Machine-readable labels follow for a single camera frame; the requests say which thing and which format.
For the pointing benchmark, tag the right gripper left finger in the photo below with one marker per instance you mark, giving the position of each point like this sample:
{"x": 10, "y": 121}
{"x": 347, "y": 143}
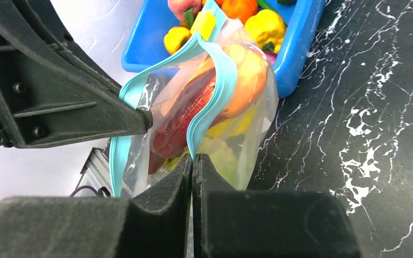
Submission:
{"x": 152, "y": 224}

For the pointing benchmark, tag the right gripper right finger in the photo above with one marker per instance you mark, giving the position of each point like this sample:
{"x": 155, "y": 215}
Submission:
{"x": 258, "y": 223}

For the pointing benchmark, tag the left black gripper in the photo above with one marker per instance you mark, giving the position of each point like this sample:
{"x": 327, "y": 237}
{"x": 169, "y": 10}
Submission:
{"x": 51, "y": 92}

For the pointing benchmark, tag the green round melon toy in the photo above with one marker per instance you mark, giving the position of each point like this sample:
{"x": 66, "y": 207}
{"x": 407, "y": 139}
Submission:
{"x": 224, "y": 160}

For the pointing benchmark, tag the yellow bell pepper toy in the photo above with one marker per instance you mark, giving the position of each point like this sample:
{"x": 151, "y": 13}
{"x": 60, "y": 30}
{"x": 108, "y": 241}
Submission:
{"x": 232, "y": 127}

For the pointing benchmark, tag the clear zip top bag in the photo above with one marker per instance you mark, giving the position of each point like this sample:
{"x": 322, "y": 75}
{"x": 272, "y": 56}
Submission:
{"x": 210, "y": 34}

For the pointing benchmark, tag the hot dog bun toy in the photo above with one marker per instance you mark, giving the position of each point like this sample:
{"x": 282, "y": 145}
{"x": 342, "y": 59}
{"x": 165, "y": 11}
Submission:
{"x": 169, "y": 136}

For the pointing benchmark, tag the blue plastic bin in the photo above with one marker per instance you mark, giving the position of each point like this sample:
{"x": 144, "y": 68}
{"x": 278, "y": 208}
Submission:
{"x": 145, "y": 48}

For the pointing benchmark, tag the purple eggplant toy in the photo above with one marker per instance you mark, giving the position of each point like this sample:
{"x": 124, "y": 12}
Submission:
{"x": 271, "y": 57}

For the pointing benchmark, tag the orange tangerine toy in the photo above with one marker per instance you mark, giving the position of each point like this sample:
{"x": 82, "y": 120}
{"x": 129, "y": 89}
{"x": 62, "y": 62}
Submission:
{"x": 241, "y": 9}

